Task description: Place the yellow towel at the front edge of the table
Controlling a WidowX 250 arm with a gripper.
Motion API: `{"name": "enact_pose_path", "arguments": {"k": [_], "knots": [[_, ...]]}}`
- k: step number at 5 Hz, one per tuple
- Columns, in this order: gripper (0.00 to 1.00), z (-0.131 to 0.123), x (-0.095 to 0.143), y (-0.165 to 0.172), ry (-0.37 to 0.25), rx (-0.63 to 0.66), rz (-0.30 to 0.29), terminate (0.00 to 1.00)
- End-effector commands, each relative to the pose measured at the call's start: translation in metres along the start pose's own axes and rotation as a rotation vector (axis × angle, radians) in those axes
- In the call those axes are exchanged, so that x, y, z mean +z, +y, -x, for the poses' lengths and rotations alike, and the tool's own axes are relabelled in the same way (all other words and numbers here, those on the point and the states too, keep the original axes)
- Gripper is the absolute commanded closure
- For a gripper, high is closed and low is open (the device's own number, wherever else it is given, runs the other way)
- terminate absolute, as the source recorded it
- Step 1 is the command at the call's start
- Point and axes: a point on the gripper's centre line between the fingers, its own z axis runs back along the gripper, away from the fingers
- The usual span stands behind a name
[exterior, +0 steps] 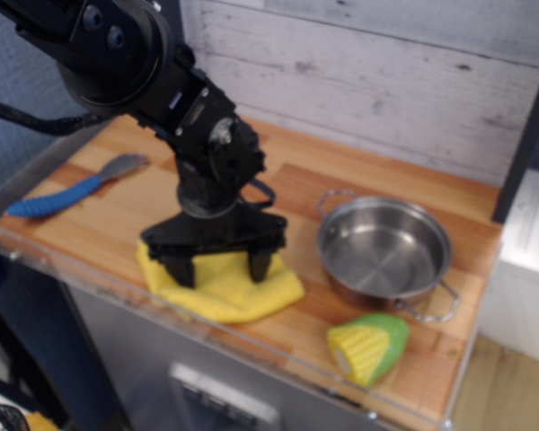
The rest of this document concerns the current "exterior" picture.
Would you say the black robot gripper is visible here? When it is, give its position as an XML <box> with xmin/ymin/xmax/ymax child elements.
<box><xmin>141</xmin><ymin>203</ymin><xmax>287</xmax><ymax>287</ymax></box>

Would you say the yellow cloth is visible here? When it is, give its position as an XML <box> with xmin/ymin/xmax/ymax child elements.
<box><xmin>137</xmin><ymin>242</ymin><xmax>305</xmax><ymax>324</ymax></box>

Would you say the stainless steel pot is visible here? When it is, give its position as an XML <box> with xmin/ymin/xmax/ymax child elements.
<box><xmin>317</xmin><ymin>189</ymin><xmax>461</xmax><ymax>323</ymax></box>

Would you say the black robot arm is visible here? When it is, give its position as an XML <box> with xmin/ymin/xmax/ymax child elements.
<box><xmin>0</xmin><ymin>1</ymin><xmax>287</xmax><ymax>286</ymax></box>

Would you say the silver button control panel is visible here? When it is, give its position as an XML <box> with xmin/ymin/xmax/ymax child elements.
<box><xmin>169</xmin><ymin>362</ymin><xmax>282</xmax><ymax>430</ymax></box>

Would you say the toy corn cob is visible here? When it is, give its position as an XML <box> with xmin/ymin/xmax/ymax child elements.
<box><xmin>327</xmin><ymin>312</ymin><xmax>410</xmax><ymax>387</ymax></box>

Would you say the clear acrylic table guard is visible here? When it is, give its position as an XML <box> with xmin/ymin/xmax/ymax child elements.
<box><xmin>0</xmin><ymin>213</ymin><xmax>501</xmax><ymax>430</ymax></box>

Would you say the yellow and black object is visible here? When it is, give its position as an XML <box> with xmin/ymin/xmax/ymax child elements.
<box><xmin>0</xmin><ymin>404</ymin><xmax>58</xmax><ymax>431</ymax></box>

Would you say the white cabinet at right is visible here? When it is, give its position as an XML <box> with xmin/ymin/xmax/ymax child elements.
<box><xmin>479</xmin><ymin>170</ymin><xmax>539</xmax><ymax>360</ymax></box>

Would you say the blue handled metal spork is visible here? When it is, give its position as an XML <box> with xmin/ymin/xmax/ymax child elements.
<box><xmin>6</xmin><ymin>154</ymin><xmax>149</xmax><ymax>218</ymax></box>

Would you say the grey metal side rail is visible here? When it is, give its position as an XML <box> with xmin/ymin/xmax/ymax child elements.
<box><xmin>0</xmin><ymin>121</ymin><xmax>110</xmax><ymax>217</ymax></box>

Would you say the black right vertical post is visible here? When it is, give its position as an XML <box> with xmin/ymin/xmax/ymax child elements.
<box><xmin>490</xmin><ymin>0</ymin><xmax>539</xmax><ymax>224</ymax></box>

